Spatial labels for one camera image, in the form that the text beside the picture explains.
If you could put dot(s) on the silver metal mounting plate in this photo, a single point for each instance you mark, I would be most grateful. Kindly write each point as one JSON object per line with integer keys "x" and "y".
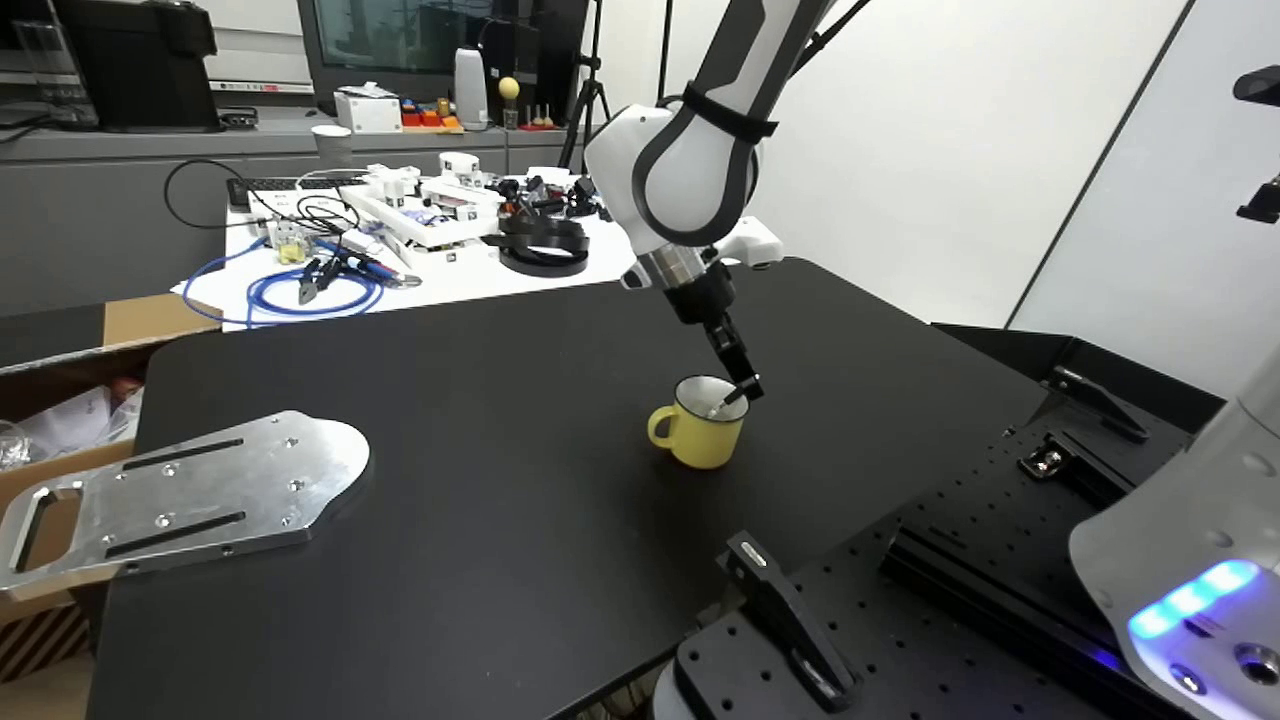
{"x": 223, "y": 491}

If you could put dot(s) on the large wall monitor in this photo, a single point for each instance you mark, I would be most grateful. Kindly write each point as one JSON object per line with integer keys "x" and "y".
{"x": 408, "y": 46}

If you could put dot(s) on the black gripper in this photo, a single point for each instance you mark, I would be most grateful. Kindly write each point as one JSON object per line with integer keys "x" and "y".
{"x": 706, "y": 296}

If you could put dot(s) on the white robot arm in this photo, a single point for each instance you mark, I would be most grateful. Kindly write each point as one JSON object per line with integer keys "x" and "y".
{"x": 680, "y": 179}

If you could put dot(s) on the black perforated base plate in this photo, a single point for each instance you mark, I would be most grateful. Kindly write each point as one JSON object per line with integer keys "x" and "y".
{"x": 1108, "y": 558}

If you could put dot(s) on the yellow enamel mug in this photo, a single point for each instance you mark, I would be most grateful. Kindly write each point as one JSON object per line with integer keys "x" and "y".
{"x": 702, "y": 423}

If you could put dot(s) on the black clamp bracket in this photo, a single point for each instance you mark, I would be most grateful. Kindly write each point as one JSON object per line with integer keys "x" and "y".
{"x": 786, "y": 616}

